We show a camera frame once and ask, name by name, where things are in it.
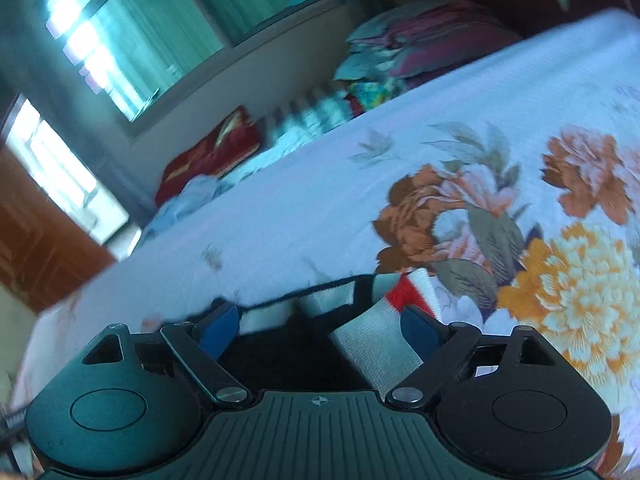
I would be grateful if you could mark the striped knit sweater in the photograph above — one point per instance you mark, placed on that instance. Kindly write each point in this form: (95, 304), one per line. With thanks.
(370, 345)

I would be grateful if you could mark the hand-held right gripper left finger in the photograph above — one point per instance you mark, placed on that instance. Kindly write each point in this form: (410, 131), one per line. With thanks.
(217, 327)

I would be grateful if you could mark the teal floral cloth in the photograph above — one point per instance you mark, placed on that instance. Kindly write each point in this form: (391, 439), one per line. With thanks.
(375, 95)

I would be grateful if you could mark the stack of folded blankets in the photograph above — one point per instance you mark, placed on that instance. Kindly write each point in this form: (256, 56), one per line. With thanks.
(450, 40)

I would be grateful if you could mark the striped cloth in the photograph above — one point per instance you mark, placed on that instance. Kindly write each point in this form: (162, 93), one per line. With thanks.
(305, 110)

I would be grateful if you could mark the wooden door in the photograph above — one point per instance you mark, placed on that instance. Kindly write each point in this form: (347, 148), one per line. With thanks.
(45, 240)

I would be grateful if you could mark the floral bed sheet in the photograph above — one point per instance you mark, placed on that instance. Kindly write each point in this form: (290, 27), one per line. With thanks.
(300, 210)

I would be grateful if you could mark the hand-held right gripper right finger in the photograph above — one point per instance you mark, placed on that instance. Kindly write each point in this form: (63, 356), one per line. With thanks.
(417, 327)

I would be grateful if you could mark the window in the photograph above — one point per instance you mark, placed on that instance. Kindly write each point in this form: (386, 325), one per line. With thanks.
(175, 25)

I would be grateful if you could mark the light blue cloth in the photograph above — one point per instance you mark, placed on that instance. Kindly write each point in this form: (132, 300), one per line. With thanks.
(190, 205)

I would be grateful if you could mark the grey blue floral pillow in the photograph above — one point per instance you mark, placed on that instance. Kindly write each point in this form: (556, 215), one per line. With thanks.
(370, 45)

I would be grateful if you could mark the red cushion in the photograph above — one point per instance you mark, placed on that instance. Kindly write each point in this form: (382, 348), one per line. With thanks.
(210, 155)

